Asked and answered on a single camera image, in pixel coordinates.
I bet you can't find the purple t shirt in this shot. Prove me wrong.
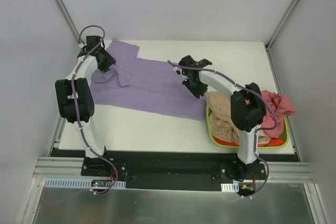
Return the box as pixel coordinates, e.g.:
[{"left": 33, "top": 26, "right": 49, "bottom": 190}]
[{"left": 90, "top": 39, "right": 206, "bottom": 121}]

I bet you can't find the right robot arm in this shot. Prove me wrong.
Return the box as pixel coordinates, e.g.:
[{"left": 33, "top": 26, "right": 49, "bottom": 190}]
[{"left": 171, "top": 56, "right": 266, "bottom": 179}]

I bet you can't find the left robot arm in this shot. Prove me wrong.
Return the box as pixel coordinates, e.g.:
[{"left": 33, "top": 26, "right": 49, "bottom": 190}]
[{"left": 55, "top": 36, "right": 116, "bottom": 176}]

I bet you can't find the beige t shirt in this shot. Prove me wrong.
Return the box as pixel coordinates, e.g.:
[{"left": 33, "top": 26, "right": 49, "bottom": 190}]
[{"left": 204, "top": 91, "right": 271, "bottom": 147}]

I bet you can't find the pink t shirt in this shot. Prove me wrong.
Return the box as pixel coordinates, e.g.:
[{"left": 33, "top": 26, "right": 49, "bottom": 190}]
[{"left": 261, "top": 90, "right": 296, "bottom": 138}]

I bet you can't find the orange t shirt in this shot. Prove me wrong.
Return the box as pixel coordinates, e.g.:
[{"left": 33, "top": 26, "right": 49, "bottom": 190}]
[{"left": 212, "top": 136, "right": 286, "bottom": 148}]

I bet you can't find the green plastic basket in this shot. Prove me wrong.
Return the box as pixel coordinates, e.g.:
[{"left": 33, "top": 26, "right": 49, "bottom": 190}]
[{"left": 205, "top": 105, "right": 289, "bottom": 151}]

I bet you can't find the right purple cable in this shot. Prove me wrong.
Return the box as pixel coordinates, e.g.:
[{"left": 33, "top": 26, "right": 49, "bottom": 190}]
[{"left": 167, "top": 60, "right": 279, "bottom": 203}]

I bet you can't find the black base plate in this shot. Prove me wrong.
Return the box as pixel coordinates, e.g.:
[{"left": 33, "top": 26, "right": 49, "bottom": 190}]
[{"left": 49, "top": 149, "right": 295, "bottom": 190}]

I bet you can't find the left aluminium frame post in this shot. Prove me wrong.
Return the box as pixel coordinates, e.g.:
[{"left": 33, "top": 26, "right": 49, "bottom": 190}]
[{"left": 54, "top": 0, "right": 82, "bottom": 45}]

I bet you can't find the aluminium frame post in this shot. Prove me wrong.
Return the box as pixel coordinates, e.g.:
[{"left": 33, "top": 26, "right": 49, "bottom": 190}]
[
  {"left": 54, "top": 0, "right": 82, "bottom": 45},
  {"left": 265, "top": 0, "right": 301, "bottom": 51}
]

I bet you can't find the right white cable duct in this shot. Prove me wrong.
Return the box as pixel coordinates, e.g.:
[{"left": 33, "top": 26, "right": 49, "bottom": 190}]
[{"left": 220, "top": 182, "right": 239, "bottom": 193}]

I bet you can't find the white cable duct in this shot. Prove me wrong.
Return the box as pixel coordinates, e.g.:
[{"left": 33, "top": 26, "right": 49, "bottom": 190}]
[
  {"left": 45, "top": 178, "right": 126, "bottom": 190},
  {"left": 220, "top": 182, "right": 239, "bottom": 193}
]

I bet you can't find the aluminium front rail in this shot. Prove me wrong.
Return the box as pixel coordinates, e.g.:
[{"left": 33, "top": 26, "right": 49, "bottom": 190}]
[{"left": 33, "top": 157, "right": 318, "bottom": 184}]

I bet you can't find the left white cable duct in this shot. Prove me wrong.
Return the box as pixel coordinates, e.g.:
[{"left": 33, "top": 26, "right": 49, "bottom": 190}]
[{"left": 45, "top": 178, "right": 126, "bottom": 190}]

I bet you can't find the right aluminium frame post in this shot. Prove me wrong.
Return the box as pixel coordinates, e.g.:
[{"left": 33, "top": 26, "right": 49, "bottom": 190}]
[{"left": 265, "top": 0, "right": 301, "bottom": 51}]

